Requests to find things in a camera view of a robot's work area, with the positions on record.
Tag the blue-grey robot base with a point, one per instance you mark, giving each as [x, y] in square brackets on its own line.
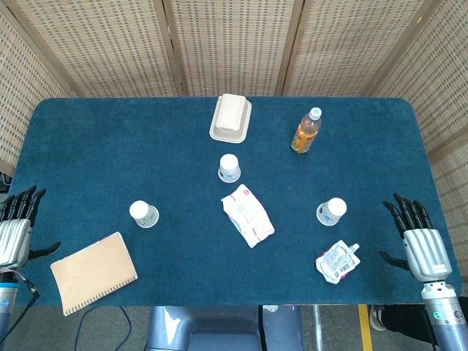
[219, 329]

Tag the white spouted drink pouch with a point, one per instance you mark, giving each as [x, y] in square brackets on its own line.
[336, 261]

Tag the black white shoe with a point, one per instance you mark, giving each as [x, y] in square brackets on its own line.
[376, 318]

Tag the brown spiral notebook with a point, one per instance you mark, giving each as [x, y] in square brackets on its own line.
[95, 272]

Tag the white pink tissue pack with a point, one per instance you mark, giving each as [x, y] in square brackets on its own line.
[246, 215]

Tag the bamboo screen panel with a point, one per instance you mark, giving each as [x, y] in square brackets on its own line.
[347, 47]
[102, 47]
[446, 91]
[234, 44]
[22, 102]

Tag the beige takeaway food box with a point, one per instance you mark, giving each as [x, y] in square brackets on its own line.
[230, 117]

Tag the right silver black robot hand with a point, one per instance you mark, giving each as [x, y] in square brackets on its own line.
[426, 248]

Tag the white paper cup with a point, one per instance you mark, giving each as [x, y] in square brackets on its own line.
[332, 212]
[143, 215]
[229, 168]

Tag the blue felt table cloth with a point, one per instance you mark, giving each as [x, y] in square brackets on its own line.
[109, 146]

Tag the orange drink bottle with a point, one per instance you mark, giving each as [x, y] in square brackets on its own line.
[306, 133]

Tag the black trouser leg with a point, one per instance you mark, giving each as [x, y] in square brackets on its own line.
[402, 318]

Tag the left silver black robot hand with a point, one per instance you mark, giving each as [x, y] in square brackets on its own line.
[14, 234]

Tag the white table leg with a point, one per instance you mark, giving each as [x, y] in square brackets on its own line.
[318, 329]

